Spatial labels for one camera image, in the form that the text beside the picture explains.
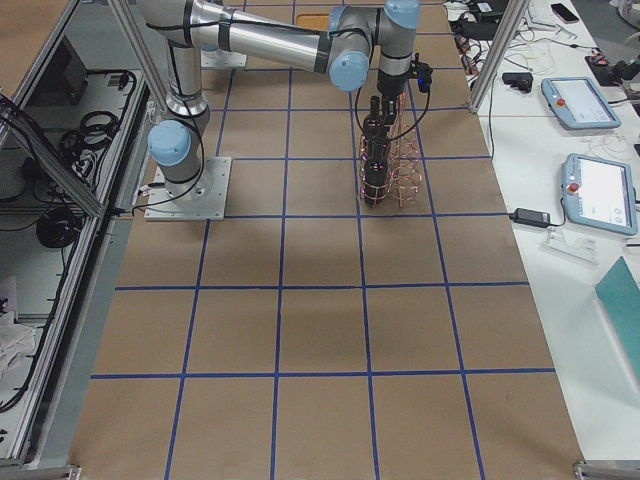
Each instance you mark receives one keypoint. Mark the dark wine bottle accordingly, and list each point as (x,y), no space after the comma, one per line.
(375,148)

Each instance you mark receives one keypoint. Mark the black smartphone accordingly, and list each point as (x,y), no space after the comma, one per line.
(564,13)

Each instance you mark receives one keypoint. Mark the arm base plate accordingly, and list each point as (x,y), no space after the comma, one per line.
(220,59)
(204,199)

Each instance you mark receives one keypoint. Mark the wooden tray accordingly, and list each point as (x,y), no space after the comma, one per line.
(315,21)

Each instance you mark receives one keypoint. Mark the teach pendant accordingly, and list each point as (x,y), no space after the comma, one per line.
(599,193)
(578,103)

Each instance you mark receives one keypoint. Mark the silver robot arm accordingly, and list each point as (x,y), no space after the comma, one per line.
(343,52)

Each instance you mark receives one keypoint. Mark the black power adapter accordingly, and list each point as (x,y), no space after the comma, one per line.
(530,217)

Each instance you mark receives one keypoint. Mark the near teach pendant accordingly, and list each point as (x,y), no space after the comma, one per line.
(599,193)

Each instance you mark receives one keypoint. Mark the aluminium frame post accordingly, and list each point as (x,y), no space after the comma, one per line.
(505,34)

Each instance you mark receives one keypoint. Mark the crumpled white cloth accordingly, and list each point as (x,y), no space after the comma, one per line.
(17,341)

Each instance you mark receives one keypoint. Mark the clear acrylic stand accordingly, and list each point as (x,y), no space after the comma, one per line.
(580,248)

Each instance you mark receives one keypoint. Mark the copper wire bottle basket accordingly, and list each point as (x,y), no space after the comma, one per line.
(404,176)

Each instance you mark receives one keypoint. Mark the far teach pendant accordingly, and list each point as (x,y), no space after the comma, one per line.
(578,103)

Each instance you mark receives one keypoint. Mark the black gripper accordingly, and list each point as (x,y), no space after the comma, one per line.
(389,85)

